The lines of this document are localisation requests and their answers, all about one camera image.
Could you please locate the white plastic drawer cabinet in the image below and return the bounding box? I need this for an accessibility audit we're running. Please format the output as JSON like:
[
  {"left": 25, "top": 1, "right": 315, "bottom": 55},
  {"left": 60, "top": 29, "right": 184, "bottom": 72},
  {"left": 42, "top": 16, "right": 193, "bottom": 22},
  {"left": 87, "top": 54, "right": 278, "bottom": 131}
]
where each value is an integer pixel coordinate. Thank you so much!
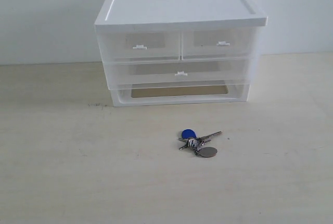
[{"left": 94, "top": 0, "right": 268, "bottom": 107}]

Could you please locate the clear plastic container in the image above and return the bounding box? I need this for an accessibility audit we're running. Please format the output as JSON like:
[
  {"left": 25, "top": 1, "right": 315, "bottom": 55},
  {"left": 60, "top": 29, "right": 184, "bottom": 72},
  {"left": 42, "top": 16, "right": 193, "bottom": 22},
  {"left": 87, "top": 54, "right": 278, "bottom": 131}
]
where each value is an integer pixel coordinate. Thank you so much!
[{"left": 103, "top": 58, "right": 258, "bottom": 90}]

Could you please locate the key bunch with blue tag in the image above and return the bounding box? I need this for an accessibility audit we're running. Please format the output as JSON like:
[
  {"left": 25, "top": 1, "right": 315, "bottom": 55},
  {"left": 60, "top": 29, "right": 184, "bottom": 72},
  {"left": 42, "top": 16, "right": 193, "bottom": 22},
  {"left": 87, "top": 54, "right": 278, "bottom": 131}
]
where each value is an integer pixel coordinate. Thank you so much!
[{"left": 178, "top": 129, "right": 222, "bottom": 158}]

